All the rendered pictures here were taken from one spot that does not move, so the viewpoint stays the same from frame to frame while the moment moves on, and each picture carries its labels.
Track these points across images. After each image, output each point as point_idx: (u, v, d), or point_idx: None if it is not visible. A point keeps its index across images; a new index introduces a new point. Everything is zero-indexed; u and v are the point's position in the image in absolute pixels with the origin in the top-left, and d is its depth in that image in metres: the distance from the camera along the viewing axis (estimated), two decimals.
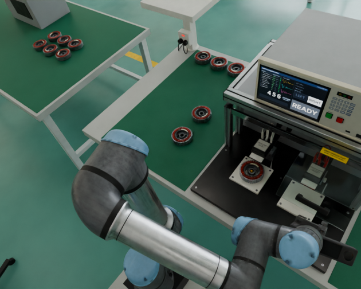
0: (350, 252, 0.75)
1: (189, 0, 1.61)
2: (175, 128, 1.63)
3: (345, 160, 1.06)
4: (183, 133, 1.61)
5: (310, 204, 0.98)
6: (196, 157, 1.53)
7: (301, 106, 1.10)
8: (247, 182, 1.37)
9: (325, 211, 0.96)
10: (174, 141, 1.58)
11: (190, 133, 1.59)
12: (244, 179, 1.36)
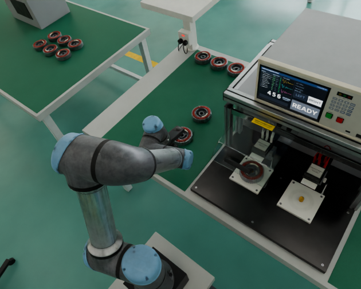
0: (176, 127, 1.36)
1: (189, 0, 1.61)
2: None
3: (271, 128, 1.19)
4: (183, 133, 1.61)
5: (236, 164, 1.11)
6: (196, 157, 1.53)
7: (301, 106, 1.10)
8: (247, 182, 1.37)
9: (247, 170, 1.09)
10: (174, 141, 1.58)
11: (190, 133, 1.59)
12: (244, 179, 1.36)
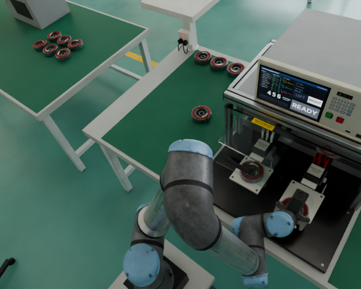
0: (298, 192, 1.08)
1: (189, 0, 1.61)
2: (285, 198, 1.23)
3: (271, 128, 1.19)
4: None
5: (236, 164, 1.11)
6: None
7: (301, 106, 1.10)
8: (247, 182, 1.37)
9: (247, 170, 1.09)
10: None
11: (307, 209, 1.19)
12: (244, 179, 1.36)
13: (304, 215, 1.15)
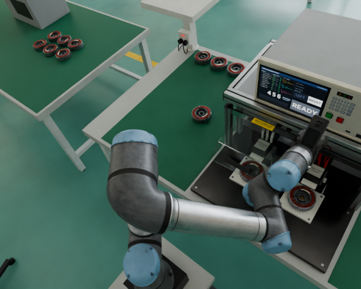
0: (314, 121, 0.87)
1: (189, 0, 1.61)
2: (293, 187, 1.30)
3: (271, 128, 1.19)
4: (303, 194, 1.27)
5: (236, 164, 1.11)
6: (196, 157, 1.53)
7: (301, 106, 1.10)
8: (247, 182, 1.37)
9: (247, 170, 1.09)
10: (293, 204, 1.25)
11: (314, 196, 1.25)
12: (244, 179, 1.36)
13: None
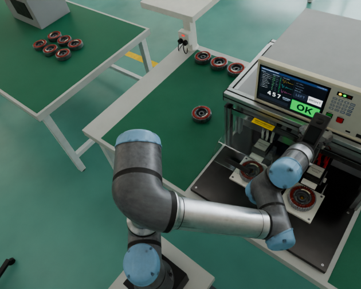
0: (316, 118, 0.87)
1: (189, 0, 1.61)
2: (293, 187, 1.30)
3: (271, 128, 1.19)
4: (303, 194, 1.27)
5: (236, 164, 1.11)
6: (196, 157, 1.53)
7: (301, 106, 1.10)
8: (247, 182, 1.37)
9: (247, 170, 1.09)
10: (293, 204, 1.25)
11: (314, 196, 1.25)
12: (244, 179, 1.36)
13: (326, 133, 0.97)
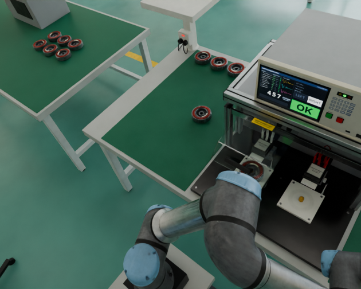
0: None
1: (189, 0, 1.61)
2: None
3: (271, 128, 1.19)
4: None
5: (236, 164, 1.11)
6: (196, 157, 1.53)
7: (301, 106, 1.10)
8: None
9: (247, 170, 1.09)
10: None
11: None
12: None
13: None
